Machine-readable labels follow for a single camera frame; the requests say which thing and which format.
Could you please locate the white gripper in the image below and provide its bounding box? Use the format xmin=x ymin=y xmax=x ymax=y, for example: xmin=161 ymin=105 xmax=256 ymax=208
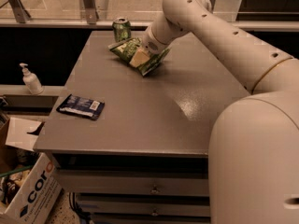
xmin=129 ymin=25 xmax=170 ymax=68

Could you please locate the green jalapeno chip bag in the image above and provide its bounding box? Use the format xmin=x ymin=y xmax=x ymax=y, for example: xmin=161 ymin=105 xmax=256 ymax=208
xmin=108 ymin=37 xmax=170 ymax=77

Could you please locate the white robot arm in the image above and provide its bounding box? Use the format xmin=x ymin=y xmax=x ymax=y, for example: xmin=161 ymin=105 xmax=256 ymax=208
xmin=135 ymin=0 xmax=299 ymax=224

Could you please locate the green soda can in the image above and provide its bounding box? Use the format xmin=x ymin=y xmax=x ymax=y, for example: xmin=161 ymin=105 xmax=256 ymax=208
xmin=112 ymin=18 xmax=131 ymax=42

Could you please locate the grey drawer cabinet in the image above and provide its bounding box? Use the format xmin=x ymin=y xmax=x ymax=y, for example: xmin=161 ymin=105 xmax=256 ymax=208
xmin=35 ymin=32 xmax=248 ymax=224

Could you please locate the blue snack packet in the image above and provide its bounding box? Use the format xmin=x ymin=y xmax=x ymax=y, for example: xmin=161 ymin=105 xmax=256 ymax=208
xmin=56 ymin=94 xmax=105 ymax=120

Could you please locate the white pump dispenser bottle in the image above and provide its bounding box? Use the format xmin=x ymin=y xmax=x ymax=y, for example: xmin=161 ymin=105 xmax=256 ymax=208
xmin=20 ymin=63 xmax=44 ymax=94

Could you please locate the top cabinet drawer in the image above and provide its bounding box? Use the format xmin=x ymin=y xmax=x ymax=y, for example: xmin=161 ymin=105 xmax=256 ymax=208
xmin=54 ymin=169 xmax=209 ymax=197

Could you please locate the cabinet drawer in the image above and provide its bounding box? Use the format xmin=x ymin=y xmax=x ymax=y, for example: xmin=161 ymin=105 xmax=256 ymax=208
xmin=54 ymin=169 xmax=209 ymax=197
xmin=77 ymin=194 xmax=210 ymax=217

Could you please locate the middle cabinet drawer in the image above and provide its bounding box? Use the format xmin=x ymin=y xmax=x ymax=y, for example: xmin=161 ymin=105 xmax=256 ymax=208
xmin=77 ymin=194 xmax=210 ymax=217

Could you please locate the white cardboard box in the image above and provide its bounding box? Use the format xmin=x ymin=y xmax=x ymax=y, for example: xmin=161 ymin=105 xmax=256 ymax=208
xmin=0 ymin=117 xmax=62 ymax=224

